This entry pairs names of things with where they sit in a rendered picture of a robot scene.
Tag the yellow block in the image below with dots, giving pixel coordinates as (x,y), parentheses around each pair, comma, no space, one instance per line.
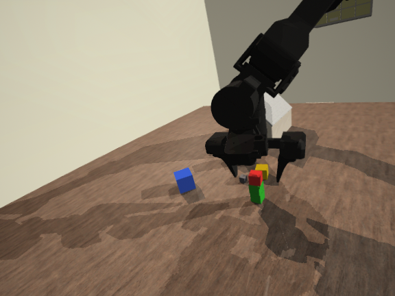
(263,168)

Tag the blue cube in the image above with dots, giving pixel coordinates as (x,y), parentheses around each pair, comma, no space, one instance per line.
(184,179)

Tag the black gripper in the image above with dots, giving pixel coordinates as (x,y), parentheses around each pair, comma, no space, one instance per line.
(291,144)

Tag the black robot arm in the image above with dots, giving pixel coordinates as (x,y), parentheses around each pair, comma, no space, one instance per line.
(274,55)

